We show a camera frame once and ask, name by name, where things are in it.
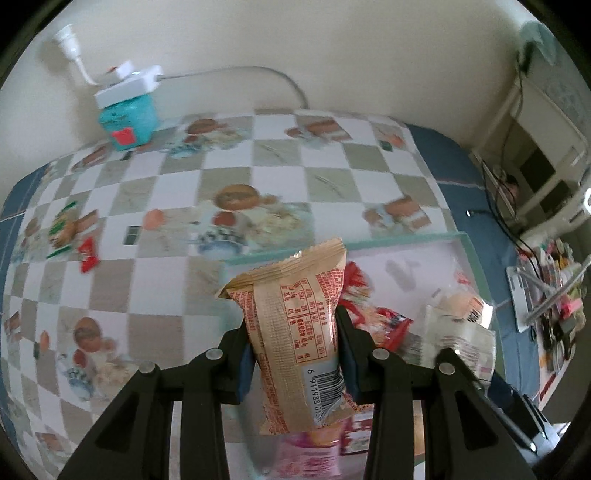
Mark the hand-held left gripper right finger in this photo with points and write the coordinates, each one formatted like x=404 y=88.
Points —
x=349 y=376

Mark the clear wrapped pastry packet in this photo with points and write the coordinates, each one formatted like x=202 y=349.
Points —
x=461 y=344

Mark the white rack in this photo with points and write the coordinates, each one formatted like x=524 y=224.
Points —
x=549 y=120

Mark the beige orange cake packet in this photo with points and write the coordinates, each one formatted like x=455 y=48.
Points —
x=295 y=332

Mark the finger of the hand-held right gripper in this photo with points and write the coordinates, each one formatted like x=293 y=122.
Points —
x=526 y=424

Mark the small red candy packet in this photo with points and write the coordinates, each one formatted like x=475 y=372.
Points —
x=87 y=256

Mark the pile of small colourful items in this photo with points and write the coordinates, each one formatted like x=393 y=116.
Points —
x=563 y=304

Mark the pale green fan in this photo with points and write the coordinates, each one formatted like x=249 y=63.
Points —
x=540 y=39

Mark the white power strip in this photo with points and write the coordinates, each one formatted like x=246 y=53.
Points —
x=129 y=85

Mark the teal rimmed white box tray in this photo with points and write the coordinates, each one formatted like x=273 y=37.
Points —
x=415 y=263

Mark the clear plastic pastry packet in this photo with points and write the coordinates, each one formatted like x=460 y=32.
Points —
x=461 y=304

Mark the green striped cookie packet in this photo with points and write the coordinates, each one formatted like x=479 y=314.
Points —
x=64 y=228

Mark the red peanut snack packet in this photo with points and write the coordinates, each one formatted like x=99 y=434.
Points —
x=360 y=281

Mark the teal cube box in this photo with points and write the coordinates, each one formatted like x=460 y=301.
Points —
x=131 y=117

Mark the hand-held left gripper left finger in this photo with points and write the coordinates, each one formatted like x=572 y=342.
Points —
x=244 y=376

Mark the checkered printed tablecloth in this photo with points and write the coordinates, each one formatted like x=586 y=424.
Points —
x=184 y=286

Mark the pink snack packet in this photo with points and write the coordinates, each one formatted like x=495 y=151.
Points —
x=304 y=461

